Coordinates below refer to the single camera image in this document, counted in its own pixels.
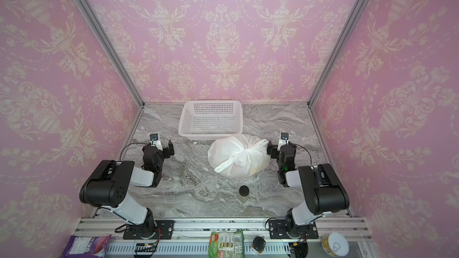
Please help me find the white perforated plastic basket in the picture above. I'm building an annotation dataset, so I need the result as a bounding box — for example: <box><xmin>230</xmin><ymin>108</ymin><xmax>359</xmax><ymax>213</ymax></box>
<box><xmin>178</xmin><ymin>100</ymin><xmax>243</xmax><ymax>140</ymax></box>

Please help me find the tin can white lid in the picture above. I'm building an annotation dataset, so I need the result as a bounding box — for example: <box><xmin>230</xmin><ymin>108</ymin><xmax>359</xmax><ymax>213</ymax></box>
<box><xmin>321</xmin><ymin>232</ymin><xmax>350</xmax><ymax>258</ymax></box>

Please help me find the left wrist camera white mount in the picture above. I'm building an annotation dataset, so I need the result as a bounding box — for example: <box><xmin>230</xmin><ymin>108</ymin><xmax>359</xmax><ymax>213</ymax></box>
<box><xmin>149</xmin><ymin>133</ymin><xmax>163</xmax><ymax>151</ymax></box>

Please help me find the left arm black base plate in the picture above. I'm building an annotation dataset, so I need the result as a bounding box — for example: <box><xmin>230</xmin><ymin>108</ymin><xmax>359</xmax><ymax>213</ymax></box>
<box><xmin>123</xmin><ymin>220</ymin><xmax>174</xmax><ymax>240</ymax></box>

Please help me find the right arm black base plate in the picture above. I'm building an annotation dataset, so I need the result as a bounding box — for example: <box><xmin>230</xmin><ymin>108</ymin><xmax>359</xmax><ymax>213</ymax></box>
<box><xmin>266</xmin><ymin>219</ymin><xmax>319</xmax><ymax>240</ymax></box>

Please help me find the purple snack package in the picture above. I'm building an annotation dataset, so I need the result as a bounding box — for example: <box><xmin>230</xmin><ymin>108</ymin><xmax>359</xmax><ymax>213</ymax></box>
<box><xmin>61</xmin><ymin>235</ymin><xmax>111</xmax><ymax>258</ymax></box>

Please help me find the aluminium frame rail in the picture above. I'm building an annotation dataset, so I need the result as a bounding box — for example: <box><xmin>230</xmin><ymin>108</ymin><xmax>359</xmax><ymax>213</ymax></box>
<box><xmin>74</xmin><ymin>216</ymin><xmax>372</xmax><ymax>242</ymax></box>

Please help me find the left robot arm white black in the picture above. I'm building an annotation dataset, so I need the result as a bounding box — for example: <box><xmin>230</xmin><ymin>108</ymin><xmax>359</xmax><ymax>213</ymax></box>
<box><xmin>79</xmin><ymin>134</ymin><xmax>175</xmax><ymax>241</ymax></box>

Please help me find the white plastic bag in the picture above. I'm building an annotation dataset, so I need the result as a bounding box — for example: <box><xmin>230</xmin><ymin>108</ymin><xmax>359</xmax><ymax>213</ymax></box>
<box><xmin>208</xmin><ymin>134</ymin><xmax>271</xmax><ymax>179</ymax></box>

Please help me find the small black-lidded jar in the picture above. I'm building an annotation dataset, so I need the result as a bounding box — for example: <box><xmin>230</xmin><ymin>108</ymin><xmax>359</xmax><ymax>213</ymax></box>
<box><xmin>237</xmin><ymin>185</ymin><xmax>250</xmax><ymax>204</ymax></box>

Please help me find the black round lid object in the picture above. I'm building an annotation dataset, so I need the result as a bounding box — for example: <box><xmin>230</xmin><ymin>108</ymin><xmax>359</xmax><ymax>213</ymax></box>
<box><xmin>252</xmin><ymin>236</ymin><xmax>266</xmax><ymax>254</ymax></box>

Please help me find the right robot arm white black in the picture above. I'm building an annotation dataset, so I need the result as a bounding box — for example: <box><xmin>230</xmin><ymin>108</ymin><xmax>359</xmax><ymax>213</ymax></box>
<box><xmin>265</xmin><ymin>140</ymin><xmax>350</xmax><ymax>240</ymax></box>

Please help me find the green snack package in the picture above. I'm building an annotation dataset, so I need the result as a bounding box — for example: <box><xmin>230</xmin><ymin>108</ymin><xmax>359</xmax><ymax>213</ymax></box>
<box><xmin>208</xmin><ymin>229</ymin><xmax>245</xmax><ymax>258</ymax></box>

